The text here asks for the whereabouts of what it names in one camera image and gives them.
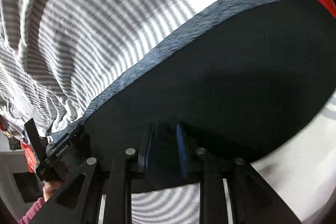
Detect grey cabinet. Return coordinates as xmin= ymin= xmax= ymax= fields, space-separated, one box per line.
xmin=0 ymin=149 xmax=45 ymax=216

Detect person's left hand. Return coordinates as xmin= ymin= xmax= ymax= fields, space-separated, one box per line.
xmin=43 ymin=181 xmax=63 ymax=201

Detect small red embroidered cushion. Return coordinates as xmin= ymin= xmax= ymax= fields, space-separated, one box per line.
xmin=21 ymin=141 xmax=38 ymax=172

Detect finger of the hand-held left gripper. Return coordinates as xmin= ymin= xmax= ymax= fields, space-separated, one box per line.
xmin=49 ymin=133 xmax=71 ymax=148
xmin=24 ymin=118 xmax=47 ymax=162

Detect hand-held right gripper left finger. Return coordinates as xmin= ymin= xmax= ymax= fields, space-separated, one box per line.
xmin=23 ymin=123 xmax=155 ymax=224

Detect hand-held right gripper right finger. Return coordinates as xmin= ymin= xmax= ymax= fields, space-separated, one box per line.
xmin=176 ymin=122 xmax=302 ymax=224

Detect grey white striped duvet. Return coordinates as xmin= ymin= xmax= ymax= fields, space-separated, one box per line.
xmin=0 ymin=0 xmax=252 ymax=132

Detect white bed sheet grey arches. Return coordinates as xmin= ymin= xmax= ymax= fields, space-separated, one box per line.
xmin=130 ymin=0 xmax=336 ymax=224

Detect black pants with blue waistband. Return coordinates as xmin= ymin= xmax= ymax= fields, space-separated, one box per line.
xmin=47 ymin=0 xmax=336 ymax=186

